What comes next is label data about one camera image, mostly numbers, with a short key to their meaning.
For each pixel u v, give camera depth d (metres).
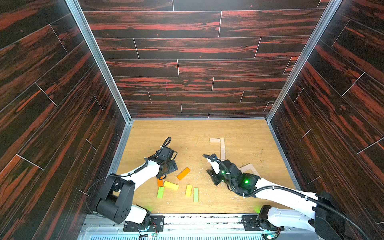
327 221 0.39
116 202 0.43
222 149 1.02
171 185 0.87
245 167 0.93
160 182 0.86
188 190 0.84
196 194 0.82
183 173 0.91
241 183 0.58
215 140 1.04
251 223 0.73
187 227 0.74
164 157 0.72
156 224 0.73
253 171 0.91
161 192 0.83
